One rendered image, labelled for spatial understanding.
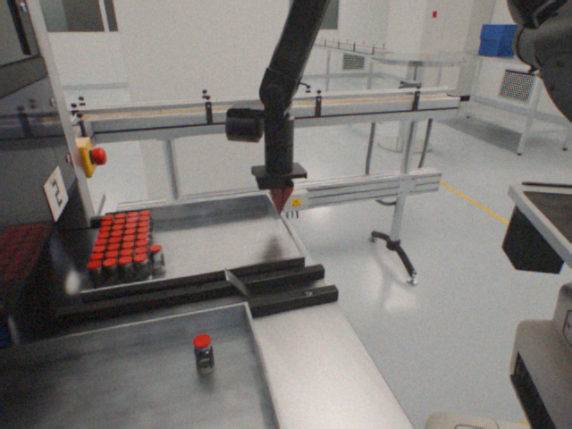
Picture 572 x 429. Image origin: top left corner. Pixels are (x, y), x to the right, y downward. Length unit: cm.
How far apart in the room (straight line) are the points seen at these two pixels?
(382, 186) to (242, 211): 122
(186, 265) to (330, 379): 32
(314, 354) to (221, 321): 13
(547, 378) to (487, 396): 103
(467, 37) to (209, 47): 552
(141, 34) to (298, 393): 189
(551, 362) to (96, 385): 64
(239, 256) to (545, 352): 52
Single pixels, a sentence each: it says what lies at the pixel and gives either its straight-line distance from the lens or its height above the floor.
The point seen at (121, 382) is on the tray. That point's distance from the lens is 52.
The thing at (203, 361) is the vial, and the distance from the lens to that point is 48.
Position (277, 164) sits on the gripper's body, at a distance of 71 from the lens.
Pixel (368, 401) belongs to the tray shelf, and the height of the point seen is 88.
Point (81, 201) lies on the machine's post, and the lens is 83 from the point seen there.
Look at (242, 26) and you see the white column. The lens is 214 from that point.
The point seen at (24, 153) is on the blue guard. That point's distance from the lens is 60.
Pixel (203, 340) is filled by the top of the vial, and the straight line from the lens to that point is 47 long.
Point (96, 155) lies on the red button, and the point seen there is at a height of 100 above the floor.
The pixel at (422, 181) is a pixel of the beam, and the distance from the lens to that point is 207.
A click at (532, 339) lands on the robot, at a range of 76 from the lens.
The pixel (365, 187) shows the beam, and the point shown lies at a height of 51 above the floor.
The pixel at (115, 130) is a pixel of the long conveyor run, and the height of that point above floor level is 89.
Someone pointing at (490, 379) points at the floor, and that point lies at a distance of 180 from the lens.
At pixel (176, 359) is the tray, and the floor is 88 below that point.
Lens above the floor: 126
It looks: 28 degrees down
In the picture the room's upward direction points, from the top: straight up
